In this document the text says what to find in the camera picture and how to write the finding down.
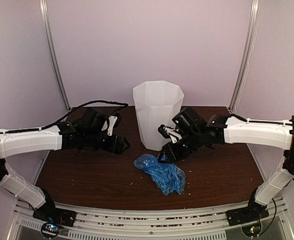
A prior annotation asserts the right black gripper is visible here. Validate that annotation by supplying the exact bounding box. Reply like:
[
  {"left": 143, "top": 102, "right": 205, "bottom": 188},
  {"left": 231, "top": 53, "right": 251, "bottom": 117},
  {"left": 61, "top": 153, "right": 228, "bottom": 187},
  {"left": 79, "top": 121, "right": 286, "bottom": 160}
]
[{"left": 158, "top": 129, "right": 204, "bottom": 164}]

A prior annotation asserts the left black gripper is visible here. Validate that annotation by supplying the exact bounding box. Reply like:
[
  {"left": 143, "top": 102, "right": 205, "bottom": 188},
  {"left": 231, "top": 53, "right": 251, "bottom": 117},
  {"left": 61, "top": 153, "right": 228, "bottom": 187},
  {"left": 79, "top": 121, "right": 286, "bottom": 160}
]
[{"left": 84, "top": 130, "right": 131, "bottom": 155}]

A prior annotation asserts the blue plastic trash bag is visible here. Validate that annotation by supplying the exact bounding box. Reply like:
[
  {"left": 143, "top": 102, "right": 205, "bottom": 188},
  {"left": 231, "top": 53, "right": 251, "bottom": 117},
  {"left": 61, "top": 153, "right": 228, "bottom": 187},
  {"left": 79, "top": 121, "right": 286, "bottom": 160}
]
[{"left": 133, "top": 153, "right": 186, "bottom": 196}]

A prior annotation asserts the white faceted trash bin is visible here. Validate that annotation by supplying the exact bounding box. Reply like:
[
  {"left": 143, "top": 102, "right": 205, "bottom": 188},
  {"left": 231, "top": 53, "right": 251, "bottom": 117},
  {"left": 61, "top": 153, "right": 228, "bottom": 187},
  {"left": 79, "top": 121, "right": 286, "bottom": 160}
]
[{"left": 132, "top": 80, "right": 184, "bottom": 151}]

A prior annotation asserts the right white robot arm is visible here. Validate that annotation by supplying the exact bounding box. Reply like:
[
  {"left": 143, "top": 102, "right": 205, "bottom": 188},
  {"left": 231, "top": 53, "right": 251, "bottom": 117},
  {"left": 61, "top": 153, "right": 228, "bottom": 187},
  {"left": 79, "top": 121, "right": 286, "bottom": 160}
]
[{"left": 157, "top": 107, "right": 294, "bottom": 221}]

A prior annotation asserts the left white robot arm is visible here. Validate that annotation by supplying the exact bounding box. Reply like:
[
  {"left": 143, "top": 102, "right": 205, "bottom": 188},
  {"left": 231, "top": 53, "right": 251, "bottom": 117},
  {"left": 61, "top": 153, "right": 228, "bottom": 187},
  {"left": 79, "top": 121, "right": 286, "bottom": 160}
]
[{"left": 0, "top": 107, "right": 130, "bottom": 222}]

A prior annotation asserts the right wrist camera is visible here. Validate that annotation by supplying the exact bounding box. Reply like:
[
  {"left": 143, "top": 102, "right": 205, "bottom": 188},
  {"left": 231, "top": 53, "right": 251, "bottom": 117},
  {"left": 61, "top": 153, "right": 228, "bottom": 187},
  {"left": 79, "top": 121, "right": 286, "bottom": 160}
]
[{"left": 157, "top": 124, "right": 182, "bottom": 144}]

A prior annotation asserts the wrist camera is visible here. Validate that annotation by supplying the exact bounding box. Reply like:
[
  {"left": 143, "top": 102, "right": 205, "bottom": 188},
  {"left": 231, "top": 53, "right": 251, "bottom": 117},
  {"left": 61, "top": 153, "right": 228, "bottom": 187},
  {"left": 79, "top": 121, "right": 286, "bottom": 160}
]
[
  {"left": 101, "top": 112, "right": 122, "bottom": 137},
  {"left": 157, "top": 124, "right": 182, "bottom": 144}
]

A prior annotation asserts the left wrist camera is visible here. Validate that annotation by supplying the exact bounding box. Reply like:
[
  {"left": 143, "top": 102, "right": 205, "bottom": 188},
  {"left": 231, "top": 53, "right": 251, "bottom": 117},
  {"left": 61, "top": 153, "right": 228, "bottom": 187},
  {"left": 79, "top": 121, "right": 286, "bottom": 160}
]
[{"left": 101, "top": 112, "right": 122, "bottom": 137}]

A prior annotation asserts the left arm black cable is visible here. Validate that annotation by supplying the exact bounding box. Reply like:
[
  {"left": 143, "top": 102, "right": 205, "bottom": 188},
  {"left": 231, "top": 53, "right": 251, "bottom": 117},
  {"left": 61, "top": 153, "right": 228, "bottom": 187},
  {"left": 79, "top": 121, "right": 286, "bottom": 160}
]
[{"left": 0, "top": 99, "right": 129, "bottom": 141}]

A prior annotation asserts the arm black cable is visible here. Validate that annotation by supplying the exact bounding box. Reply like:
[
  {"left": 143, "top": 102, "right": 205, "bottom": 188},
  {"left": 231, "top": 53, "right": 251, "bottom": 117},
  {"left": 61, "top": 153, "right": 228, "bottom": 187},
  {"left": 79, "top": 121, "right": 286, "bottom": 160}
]
[
  {"left": 0, "top": 99, "right": 129, "bottom": 141},
  {"left": 229, "top": 113, "right": 294, "bottom": 226}
]

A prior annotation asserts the aluminium front rail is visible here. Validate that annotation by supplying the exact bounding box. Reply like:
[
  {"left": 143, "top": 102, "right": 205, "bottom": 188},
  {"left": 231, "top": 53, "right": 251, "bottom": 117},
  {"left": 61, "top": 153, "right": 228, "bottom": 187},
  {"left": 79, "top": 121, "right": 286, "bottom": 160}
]
[{"left": 13, "top": 196, "right": 288, "bottom": 240}]

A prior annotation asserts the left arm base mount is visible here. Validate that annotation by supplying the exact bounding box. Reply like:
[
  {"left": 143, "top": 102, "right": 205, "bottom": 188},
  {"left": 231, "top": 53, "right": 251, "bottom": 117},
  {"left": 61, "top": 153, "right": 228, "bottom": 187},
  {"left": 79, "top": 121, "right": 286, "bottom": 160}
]
[{"left": 32, "top": 208, "right": 77, "bottom": 239}]

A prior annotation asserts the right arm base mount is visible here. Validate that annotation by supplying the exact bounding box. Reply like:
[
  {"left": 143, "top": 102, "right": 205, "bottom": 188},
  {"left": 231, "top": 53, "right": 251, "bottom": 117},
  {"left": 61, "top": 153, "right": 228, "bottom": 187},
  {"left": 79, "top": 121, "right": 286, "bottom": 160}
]
[{"left": 226, "top": 207, "right": 269, "bottom": 238}]

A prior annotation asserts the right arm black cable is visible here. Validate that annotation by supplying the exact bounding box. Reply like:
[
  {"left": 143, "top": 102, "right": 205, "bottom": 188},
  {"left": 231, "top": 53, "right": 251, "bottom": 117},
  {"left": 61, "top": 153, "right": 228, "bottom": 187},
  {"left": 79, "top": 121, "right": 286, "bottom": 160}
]
[{"left": 229, "top": 113, "right": 294, "bottom": 226}]

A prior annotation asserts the left aluminium corner post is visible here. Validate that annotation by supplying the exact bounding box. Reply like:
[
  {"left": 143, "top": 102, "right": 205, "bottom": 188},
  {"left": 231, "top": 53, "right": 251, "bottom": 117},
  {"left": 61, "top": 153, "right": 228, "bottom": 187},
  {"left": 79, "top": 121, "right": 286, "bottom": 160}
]
[{"left": 39, "top": 0, "right": 71, "bottom": 112}]

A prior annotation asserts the aluminium corner post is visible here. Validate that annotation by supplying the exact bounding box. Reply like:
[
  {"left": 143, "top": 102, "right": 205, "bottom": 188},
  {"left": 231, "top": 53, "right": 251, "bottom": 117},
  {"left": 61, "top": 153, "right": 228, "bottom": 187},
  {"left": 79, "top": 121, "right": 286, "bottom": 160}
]
[
  {"left": 228, "top": 0, "right": 261, "bottom": 113},
  {"left": 39, "top": 0, "right": 71, "bottom": 112}
]

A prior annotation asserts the right aluminium corner post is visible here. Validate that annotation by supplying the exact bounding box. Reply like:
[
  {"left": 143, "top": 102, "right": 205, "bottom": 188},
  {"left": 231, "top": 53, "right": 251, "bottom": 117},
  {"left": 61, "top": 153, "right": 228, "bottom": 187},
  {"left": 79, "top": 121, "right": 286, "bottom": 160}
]
[{"left": 228, "top": 0, "right": 261, "bottom": 113}]

